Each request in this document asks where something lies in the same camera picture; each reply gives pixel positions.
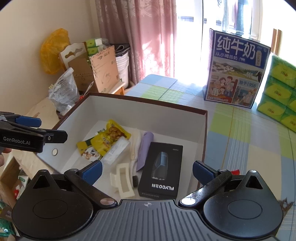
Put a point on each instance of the person hand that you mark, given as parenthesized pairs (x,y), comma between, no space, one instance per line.
(2,159)

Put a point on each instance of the green tissue pack stack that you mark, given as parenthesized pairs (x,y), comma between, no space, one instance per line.
(278,97)

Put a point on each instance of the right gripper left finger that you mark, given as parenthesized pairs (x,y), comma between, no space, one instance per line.
(83,181)

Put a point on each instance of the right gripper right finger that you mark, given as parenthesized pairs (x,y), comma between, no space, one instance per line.
(212,181)

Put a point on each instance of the cardboard boxes pile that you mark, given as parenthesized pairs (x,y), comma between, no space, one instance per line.
(95,66)

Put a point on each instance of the pink curtain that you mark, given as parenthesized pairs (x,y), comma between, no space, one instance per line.
(149,27)

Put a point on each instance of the yellow plastic bag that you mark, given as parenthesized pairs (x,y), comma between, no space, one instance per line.
(54,44)

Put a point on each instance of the cream white hair claw clip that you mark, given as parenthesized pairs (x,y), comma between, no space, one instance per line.
(120,180)

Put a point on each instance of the red snack packet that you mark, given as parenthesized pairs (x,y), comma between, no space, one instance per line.
(236,172)

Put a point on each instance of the clear plastic box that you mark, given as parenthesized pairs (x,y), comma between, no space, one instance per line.
(117,152)

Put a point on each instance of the white printed plastic bag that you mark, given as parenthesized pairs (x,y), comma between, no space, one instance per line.
(64,93)

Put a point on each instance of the black Flyco shaver box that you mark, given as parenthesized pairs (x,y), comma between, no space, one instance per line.
(161,172)

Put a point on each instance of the brown storage box white interior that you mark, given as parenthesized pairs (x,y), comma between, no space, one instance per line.
(169,122)

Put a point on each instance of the plaid tablecloth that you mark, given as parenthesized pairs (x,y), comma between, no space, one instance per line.
(238,138)

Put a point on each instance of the blue milk carton box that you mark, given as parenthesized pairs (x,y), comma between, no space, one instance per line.
(236,69)

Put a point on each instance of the yellow snack bag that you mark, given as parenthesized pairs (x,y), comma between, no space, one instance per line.
(96,147)

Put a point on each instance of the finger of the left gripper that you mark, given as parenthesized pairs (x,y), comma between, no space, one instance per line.
(56,136)
(29,121)

